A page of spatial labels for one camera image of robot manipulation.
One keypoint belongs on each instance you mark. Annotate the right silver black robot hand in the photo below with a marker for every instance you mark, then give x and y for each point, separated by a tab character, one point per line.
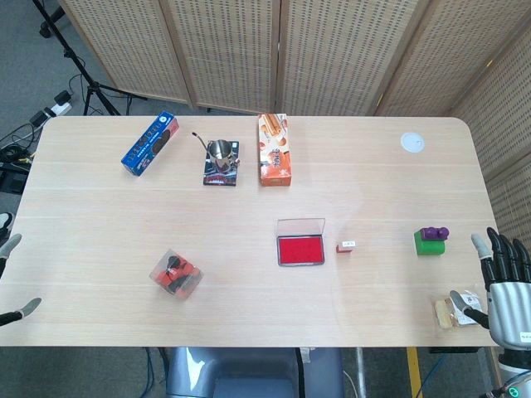
508	302

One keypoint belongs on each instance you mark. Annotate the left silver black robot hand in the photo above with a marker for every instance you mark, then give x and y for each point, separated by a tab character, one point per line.
10	244

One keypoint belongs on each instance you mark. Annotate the red and white stamp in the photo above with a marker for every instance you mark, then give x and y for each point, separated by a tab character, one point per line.
346	246

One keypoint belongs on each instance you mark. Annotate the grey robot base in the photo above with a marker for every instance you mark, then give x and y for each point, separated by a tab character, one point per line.
253	373

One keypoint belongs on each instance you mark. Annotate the green and purple block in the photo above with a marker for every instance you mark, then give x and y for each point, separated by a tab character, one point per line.
429	248

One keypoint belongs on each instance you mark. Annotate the purple toy block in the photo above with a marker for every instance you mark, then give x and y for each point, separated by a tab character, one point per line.
435	233

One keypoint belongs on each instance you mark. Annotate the red ink pad clear lid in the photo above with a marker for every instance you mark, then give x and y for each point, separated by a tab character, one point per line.
300	250

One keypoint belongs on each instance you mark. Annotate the wrapped bread snack pack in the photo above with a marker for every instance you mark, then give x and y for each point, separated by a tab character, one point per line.
446	313

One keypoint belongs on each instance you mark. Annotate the black floor device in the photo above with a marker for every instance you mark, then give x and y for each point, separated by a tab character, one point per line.
12	178

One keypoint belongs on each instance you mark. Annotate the white power strip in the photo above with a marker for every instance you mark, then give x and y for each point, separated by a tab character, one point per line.
58	109

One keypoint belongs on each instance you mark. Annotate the black power adapter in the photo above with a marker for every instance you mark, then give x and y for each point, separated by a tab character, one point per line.
63	98

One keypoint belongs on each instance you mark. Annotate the metal table leg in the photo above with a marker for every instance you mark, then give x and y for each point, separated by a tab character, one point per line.
361	373

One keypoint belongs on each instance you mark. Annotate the clear box red black items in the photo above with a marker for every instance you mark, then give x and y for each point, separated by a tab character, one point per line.
176	273

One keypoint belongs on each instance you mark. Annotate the blue cookie box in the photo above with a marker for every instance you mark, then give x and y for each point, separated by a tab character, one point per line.
150	144

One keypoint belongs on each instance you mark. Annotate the black tripod stand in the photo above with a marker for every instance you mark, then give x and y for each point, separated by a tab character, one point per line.
89	79

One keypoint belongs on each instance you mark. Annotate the white round table grommet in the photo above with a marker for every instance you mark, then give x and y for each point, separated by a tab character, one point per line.
412	142

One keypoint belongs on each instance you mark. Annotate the thin dark metal spoon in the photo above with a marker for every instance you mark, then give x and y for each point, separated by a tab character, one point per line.
200	140

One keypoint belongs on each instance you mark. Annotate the dark printed square coaster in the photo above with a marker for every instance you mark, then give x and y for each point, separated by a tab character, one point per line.
220	178

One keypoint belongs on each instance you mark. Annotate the stainless steel mug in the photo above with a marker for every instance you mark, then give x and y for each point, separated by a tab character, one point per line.
219	154

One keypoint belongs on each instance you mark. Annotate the orange snack box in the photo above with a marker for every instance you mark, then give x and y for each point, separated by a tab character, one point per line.
274	151

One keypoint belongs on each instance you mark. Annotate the wooden perforated folding screen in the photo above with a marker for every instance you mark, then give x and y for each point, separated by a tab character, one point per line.
232	49

